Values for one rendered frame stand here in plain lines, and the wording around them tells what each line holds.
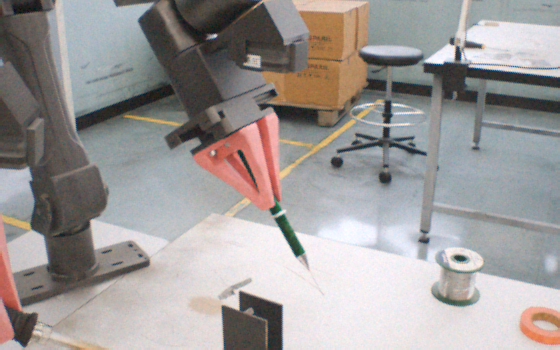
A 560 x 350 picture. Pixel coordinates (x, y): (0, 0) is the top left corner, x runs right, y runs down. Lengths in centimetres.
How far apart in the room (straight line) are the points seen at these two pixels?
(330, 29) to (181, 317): 318
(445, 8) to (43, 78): 414
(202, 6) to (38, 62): 31
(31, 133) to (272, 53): 20
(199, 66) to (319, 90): 339
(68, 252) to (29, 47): 26
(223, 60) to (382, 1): 433
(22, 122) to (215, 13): 20
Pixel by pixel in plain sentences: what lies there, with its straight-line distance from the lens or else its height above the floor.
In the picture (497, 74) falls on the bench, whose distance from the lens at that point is 220.
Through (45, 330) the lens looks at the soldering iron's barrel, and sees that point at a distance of 44.
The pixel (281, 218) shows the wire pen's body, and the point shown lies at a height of 93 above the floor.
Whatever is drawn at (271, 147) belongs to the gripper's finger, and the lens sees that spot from 53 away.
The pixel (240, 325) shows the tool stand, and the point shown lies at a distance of 61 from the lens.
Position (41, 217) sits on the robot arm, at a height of 86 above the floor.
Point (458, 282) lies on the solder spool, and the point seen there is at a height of 78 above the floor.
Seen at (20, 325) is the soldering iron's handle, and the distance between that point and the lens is 44.
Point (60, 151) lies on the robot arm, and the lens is 74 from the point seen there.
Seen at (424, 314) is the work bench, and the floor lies 75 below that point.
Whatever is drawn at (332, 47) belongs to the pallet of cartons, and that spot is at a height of 52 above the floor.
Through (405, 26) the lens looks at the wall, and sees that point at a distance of 479.
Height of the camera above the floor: 117
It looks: 21 degrees down
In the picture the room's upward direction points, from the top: straight up
